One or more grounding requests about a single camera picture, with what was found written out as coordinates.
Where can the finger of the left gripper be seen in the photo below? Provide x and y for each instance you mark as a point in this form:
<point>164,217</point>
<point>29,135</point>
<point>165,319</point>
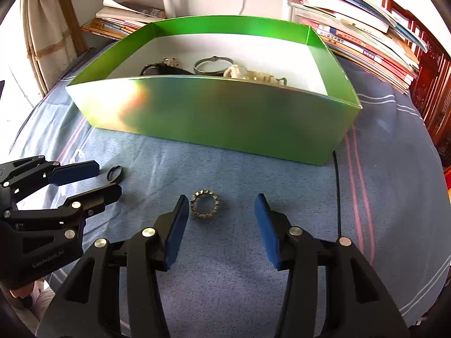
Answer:
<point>75,172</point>
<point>89,203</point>

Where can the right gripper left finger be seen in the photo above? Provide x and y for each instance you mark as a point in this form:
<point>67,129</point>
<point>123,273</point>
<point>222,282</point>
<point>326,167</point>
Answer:
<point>86,304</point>

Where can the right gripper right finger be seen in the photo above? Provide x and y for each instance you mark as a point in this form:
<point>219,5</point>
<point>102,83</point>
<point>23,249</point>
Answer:
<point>357,302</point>

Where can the black wrist watch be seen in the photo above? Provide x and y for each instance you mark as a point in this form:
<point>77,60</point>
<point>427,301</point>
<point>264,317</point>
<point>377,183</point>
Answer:
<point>162,69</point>

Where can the silver bangle with charms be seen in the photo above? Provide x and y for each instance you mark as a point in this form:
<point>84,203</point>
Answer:
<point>214,65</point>

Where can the white wrist watch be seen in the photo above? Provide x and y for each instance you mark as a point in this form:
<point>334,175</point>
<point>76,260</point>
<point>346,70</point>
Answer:
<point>240,72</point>

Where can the person's left hand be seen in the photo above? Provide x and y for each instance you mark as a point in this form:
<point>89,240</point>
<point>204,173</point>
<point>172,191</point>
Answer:
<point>30,303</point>

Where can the blue striped bed sheet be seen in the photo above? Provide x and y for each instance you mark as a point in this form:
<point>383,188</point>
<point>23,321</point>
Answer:
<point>385,190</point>

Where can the beige curtain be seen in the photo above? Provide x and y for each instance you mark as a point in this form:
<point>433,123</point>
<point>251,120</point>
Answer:
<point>53,39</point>

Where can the left book stack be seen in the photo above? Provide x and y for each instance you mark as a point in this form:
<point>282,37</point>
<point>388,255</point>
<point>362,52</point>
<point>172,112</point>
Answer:
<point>117,20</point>

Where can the book stack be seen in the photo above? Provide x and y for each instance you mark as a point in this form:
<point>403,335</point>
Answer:
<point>377,40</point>
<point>117,20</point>

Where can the green cardboard box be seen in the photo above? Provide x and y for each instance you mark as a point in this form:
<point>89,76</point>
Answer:
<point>303,121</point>

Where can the red wooden headboard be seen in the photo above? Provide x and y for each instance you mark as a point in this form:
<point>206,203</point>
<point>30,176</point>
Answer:
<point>430,91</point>

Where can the right book stack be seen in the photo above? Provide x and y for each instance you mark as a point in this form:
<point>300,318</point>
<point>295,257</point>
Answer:
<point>377,40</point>

